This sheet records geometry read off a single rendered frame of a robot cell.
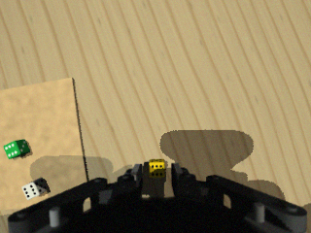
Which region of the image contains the tan square mat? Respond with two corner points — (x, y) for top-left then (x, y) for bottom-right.
(0, 78), (88, 210)

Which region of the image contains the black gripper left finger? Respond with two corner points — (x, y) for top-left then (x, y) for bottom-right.
(8, 164), (143, 233)

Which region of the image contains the green die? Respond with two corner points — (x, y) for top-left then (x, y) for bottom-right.
(4, 139), (30, 159)

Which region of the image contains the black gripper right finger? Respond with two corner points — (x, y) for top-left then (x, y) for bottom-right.
(171, 163), (307, 233)

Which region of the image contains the white die with black pips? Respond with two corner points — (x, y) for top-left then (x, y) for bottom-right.
(22, 178), (48, 200)

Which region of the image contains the yellow die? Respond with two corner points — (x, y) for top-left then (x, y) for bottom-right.
(149, 159), (165, 178)

